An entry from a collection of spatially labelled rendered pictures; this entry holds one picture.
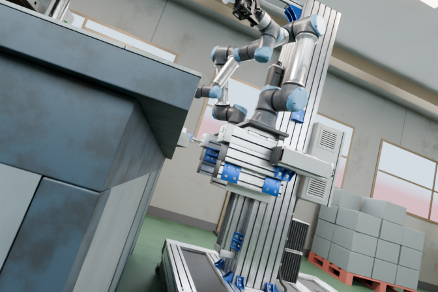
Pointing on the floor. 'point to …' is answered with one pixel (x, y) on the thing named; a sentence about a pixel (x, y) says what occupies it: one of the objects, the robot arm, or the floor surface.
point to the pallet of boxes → (367, 243)
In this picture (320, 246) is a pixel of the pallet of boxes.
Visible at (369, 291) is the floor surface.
